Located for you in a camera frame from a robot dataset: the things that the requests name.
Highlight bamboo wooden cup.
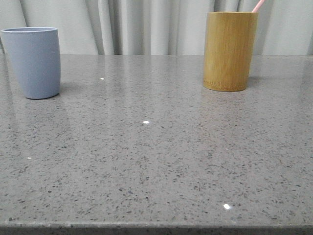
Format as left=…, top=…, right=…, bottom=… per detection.
left=203, top=12, right=258, bottom=92

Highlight blue plastic cup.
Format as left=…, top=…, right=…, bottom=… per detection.
left=1, top=27, right=61, bottom=99

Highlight grey pleated curtain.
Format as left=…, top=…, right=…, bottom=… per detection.
left=0, top=0, right=313, bottom=55

